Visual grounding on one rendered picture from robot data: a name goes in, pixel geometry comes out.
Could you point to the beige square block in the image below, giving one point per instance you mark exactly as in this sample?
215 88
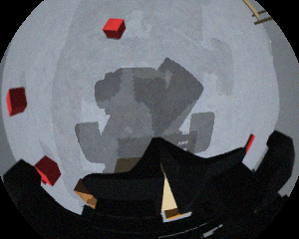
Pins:
127 164

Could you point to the orange long bar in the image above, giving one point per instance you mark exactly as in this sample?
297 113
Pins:
170 214

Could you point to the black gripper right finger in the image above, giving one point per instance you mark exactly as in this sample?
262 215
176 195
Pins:
187 173

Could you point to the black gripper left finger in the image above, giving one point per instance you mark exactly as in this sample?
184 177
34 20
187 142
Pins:
144 182

